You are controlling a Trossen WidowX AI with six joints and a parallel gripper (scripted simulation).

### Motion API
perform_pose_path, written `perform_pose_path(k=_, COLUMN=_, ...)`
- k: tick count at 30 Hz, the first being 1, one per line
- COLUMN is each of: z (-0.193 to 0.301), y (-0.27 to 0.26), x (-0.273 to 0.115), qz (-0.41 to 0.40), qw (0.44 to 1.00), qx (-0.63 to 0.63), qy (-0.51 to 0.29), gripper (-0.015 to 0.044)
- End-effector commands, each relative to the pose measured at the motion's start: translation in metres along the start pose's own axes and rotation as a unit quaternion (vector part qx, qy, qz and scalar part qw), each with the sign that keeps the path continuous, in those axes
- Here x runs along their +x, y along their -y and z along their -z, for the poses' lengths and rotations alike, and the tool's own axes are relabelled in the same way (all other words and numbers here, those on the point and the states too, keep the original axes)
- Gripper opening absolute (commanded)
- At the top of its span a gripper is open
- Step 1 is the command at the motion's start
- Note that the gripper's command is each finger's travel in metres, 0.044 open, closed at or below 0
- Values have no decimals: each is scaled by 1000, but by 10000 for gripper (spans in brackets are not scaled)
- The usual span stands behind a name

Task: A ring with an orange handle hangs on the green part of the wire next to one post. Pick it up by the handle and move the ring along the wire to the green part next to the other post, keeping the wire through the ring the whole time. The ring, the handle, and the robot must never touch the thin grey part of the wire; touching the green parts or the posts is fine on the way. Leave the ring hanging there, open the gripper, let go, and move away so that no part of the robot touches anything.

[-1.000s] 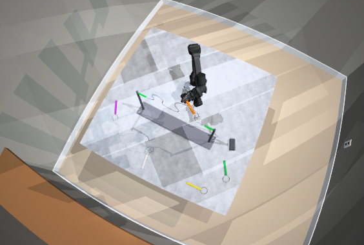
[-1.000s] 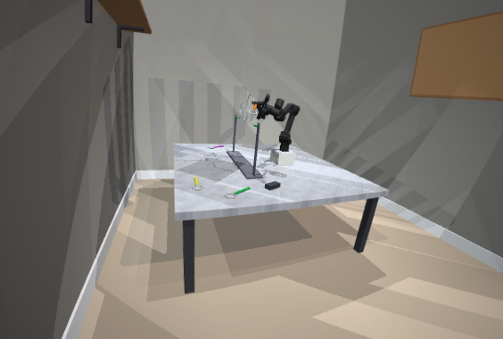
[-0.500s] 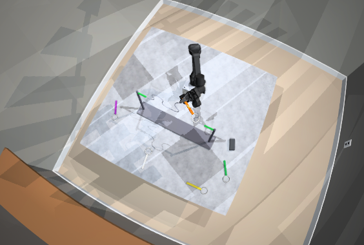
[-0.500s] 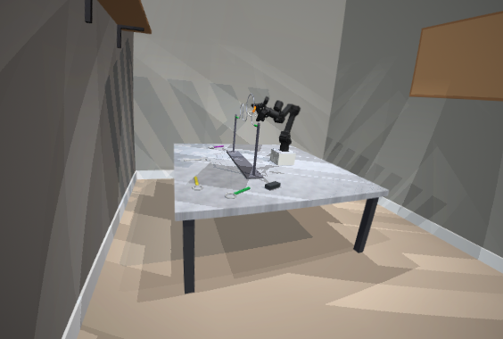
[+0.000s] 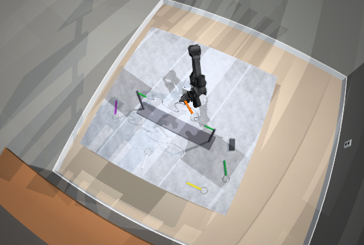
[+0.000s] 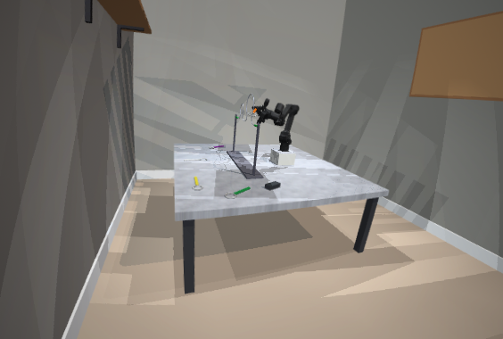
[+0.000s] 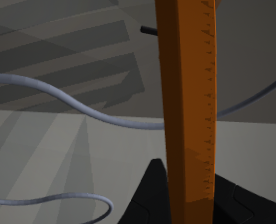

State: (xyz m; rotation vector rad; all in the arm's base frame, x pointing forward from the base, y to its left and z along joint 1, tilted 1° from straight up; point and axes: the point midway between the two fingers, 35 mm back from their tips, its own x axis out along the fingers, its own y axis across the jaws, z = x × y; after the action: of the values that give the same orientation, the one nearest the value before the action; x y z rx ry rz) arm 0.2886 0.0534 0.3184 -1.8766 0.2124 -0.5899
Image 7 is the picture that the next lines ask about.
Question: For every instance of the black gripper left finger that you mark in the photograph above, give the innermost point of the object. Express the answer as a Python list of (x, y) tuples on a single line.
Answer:
[(150, 203)]

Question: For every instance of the orange handle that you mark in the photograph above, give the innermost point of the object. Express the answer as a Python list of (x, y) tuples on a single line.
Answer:
[(187, 59)]

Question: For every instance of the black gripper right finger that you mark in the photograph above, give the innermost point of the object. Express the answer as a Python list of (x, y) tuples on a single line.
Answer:
[(235, 205)]

